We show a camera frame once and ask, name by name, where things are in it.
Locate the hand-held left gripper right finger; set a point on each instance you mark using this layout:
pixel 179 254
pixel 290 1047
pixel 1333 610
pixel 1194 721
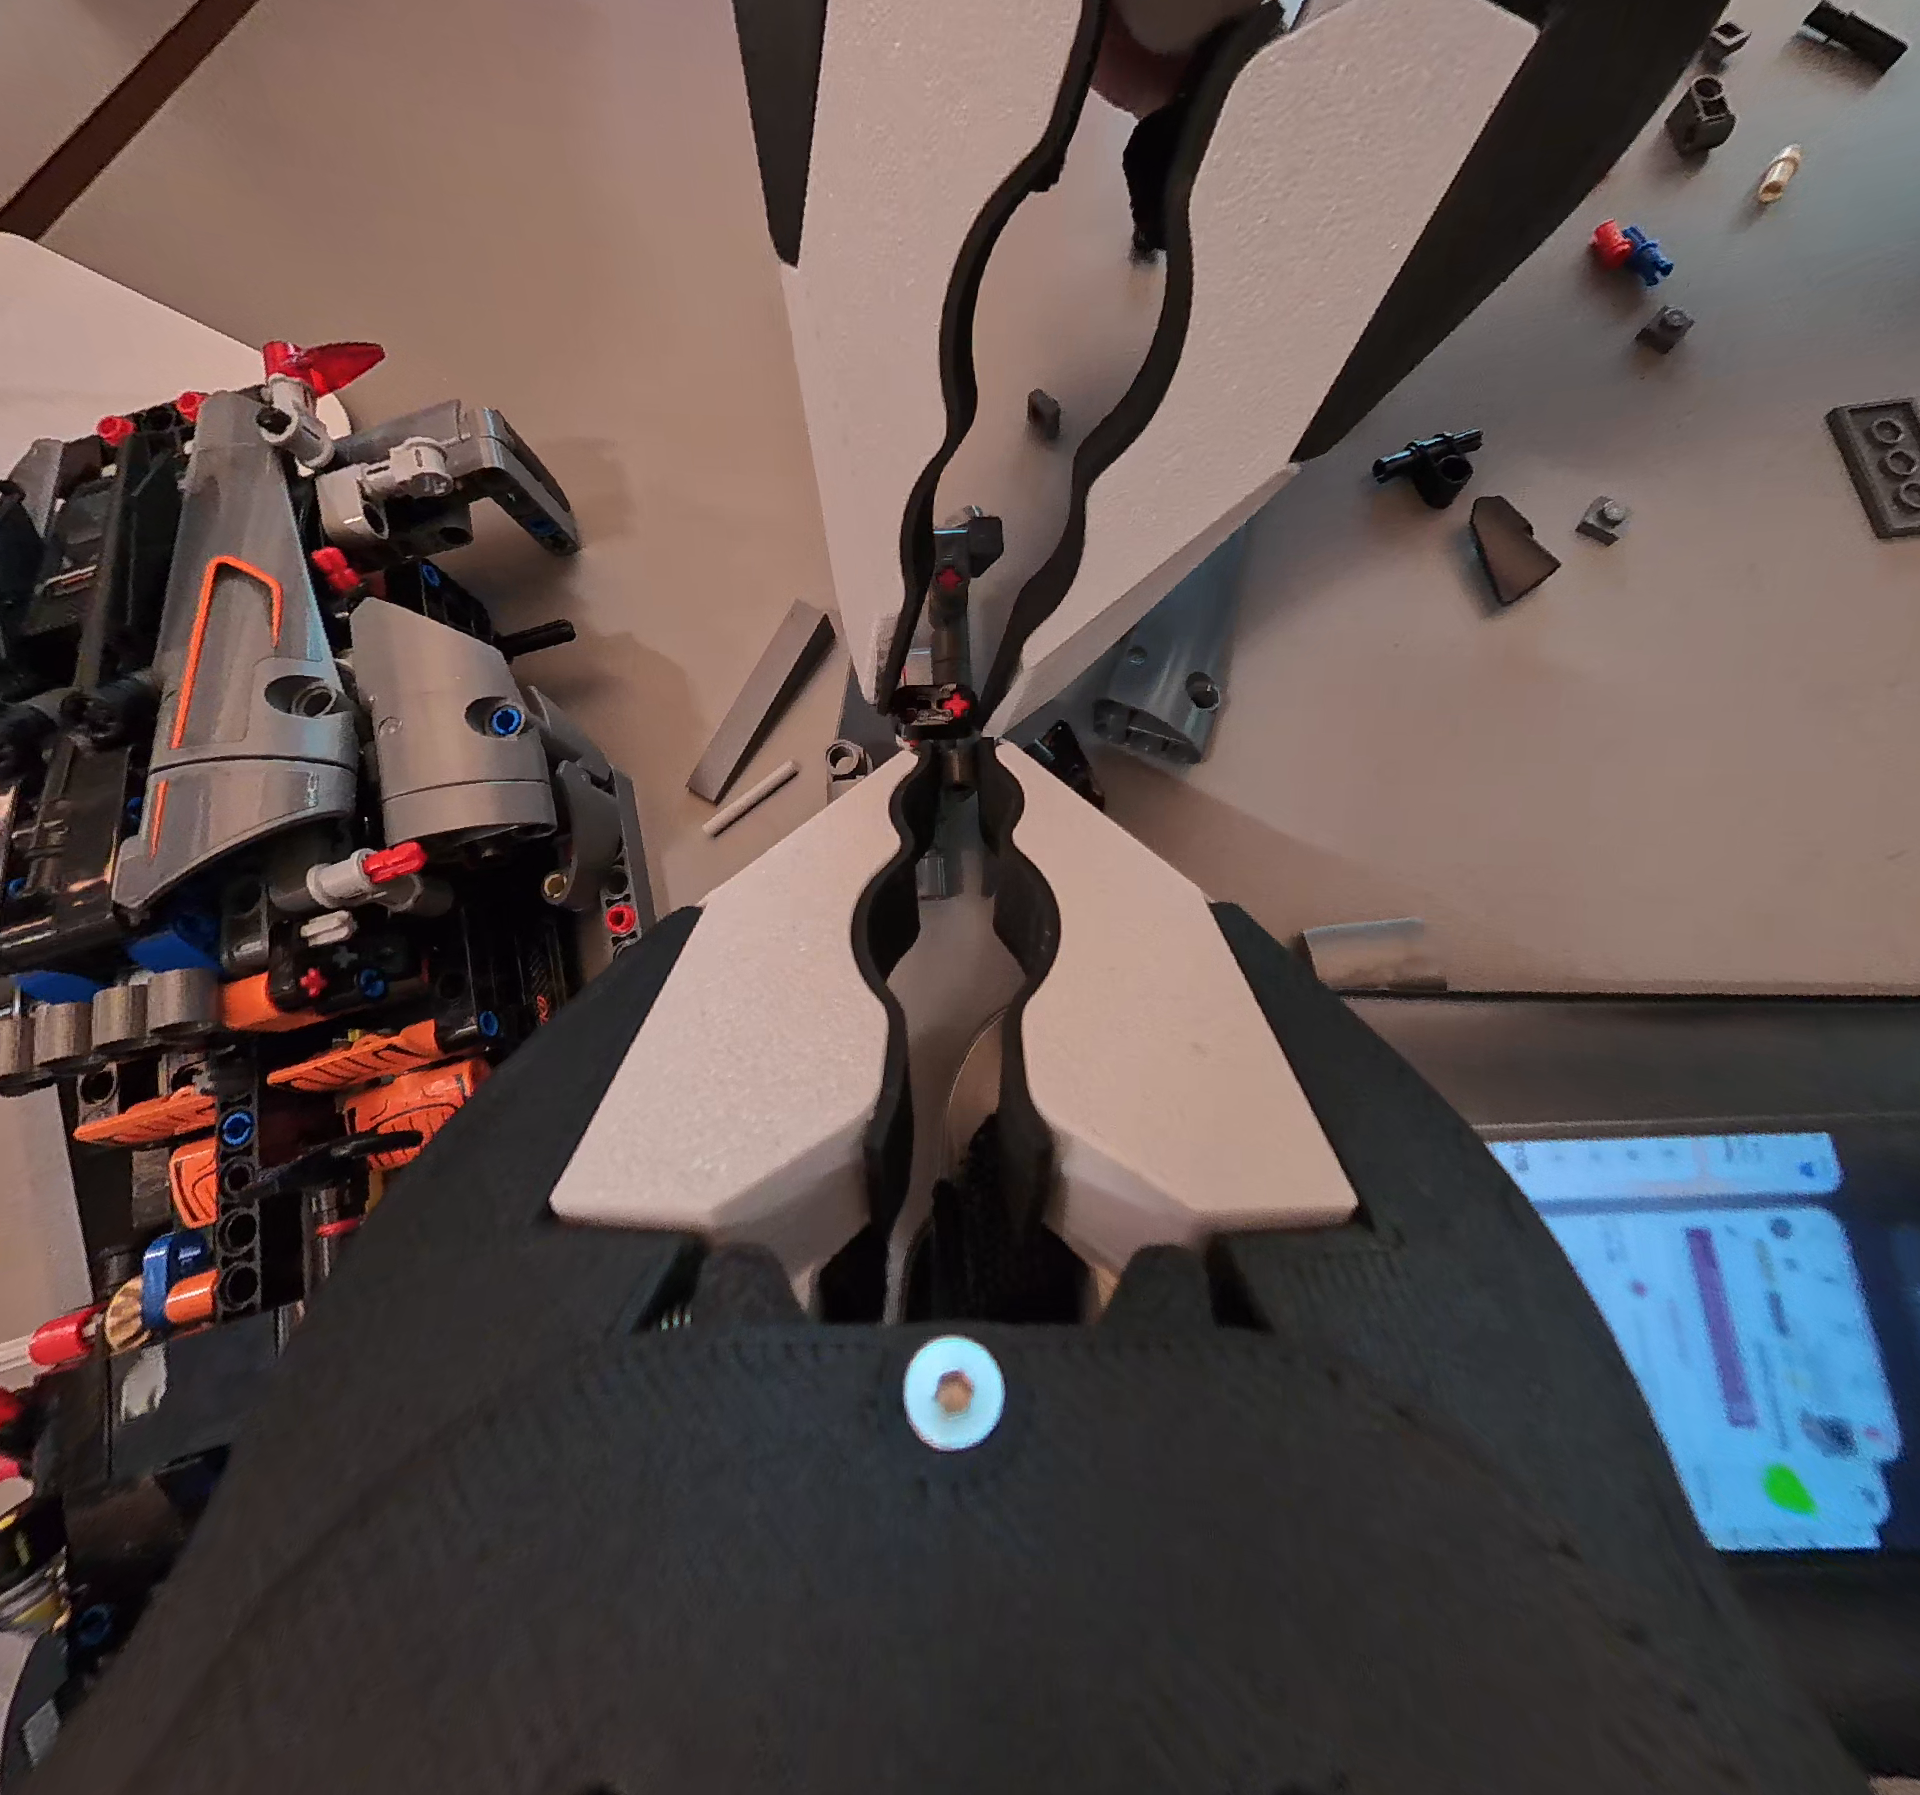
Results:
pixel 1185 1075

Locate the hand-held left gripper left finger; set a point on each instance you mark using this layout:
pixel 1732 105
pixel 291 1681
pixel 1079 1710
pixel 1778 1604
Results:
pixel 719 1075

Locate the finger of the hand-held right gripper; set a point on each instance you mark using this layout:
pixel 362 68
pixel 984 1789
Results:
pixel 900 175
pixel 1305 249

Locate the small lego beam assembly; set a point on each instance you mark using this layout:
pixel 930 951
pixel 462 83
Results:
pixel 939 706

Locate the grey lego beam red pins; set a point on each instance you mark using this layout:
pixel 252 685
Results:
pixel 952 626

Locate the scattered loose lego pieces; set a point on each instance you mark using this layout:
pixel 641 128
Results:
pixel 1436 464

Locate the light grey lego axle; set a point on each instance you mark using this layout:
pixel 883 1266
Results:
pixel 750 799

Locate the grey lego connector piece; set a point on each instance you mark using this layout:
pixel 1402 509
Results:
pixel 845 762

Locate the grey lego wedge panel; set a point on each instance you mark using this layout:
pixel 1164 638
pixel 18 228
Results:
pixel 765 701

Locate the long grey lego blade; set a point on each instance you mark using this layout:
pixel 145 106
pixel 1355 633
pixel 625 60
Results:
pixel 1171 686

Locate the dark grey lego plate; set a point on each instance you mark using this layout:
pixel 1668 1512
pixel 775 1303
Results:
pixel 1883 468

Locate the grey and black lego car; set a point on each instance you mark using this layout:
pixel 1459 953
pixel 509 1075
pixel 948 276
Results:
pixel 240 626

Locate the small grey metal tab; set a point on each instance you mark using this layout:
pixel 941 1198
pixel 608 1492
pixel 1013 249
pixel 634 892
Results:
pixel 1366 953

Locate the smartphone with lit screen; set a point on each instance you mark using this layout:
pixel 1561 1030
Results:
pixel 1726 1345

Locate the white book stand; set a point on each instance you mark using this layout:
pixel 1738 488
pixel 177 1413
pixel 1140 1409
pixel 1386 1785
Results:
pixel 90 355

